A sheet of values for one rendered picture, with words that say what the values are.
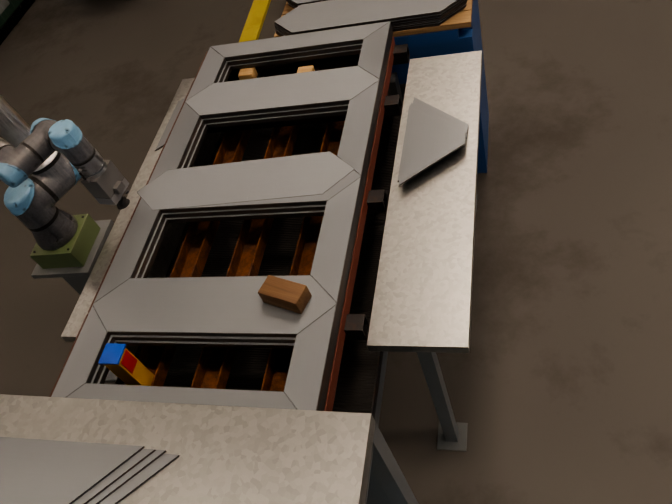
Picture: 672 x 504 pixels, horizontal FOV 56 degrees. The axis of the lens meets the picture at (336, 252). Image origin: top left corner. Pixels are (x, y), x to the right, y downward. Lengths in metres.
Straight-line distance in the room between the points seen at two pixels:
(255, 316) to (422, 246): 0.51
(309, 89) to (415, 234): 0.71
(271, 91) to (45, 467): 1.44
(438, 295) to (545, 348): 0.84
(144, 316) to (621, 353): 1.62
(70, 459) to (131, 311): 0.55
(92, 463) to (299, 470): 0.43
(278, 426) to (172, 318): 0.61
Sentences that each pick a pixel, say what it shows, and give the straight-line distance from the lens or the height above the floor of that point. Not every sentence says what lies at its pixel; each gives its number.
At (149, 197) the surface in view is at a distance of 2.15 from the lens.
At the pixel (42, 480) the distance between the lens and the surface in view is 1.48.
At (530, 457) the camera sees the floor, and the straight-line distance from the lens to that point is 2.30.
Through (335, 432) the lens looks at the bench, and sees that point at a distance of 1.24.
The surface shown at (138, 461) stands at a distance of 1.37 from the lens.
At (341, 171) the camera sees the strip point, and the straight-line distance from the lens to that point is 1.91.
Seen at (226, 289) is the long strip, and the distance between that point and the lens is 1.76.
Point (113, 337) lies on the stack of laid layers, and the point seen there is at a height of 0.85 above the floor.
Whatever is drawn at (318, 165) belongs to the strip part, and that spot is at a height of 0.87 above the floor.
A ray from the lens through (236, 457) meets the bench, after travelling 1.30.
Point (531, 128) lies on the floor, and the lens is 3.20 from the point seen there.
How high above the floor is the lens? 2.16
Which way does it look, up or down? 49 degrees down
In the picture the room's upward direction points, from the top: 23 degrees counter-clockwise
